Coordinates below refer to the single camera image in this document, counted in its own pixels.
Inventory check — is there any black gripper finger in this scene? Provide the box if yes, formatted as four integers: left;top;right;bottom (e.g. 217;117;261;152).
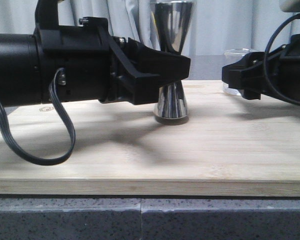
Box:
126;38;191;82

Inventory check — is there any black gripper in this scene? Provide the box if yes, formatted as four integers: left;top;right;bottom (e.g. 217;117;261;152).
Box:
221;34;300;105
34;16;181;105

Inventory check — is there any clear glass beaker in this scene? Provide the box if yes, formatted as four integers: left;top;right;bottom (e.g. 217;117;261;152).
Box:
222;48;259;96

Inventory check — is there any steel double jigger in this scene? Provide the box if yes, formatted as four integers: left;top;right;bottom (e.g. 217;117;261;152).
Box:
150;0;195;125

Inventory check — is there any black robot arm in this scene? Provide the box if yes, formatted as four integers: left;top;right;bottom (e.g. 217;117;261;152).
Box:
0;17;191;106

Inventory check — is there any grey curtain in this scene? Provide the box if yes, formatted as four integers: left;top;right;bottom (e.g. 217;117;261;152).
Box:
0;0;291;56

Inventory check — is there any bamboo cutting board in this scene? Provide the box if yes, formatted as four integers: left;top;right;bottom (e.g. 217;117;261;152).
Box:
0;80;300;197

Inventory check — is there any camera mount bracket wrist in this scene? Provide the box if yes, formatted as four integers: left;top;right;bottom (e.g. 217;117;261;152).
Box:
34;0;65;33

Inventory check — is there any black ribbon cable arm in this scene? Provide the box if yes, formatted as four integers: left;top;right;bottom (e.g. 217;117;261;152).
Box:
0;67;77;166

